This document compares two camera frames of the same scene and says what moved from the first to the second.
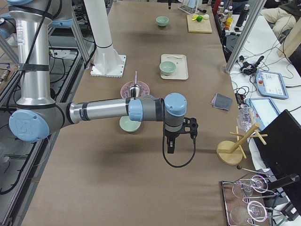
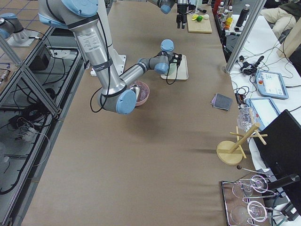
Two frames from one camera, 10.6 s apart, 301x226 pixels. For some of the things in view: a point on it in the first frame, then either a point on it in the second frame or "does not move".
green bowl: (128, 125) → (172, 69)
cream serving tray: (174, 67) does not move
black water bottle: (242, 16) does not move
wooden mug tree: (231, 152) does not move
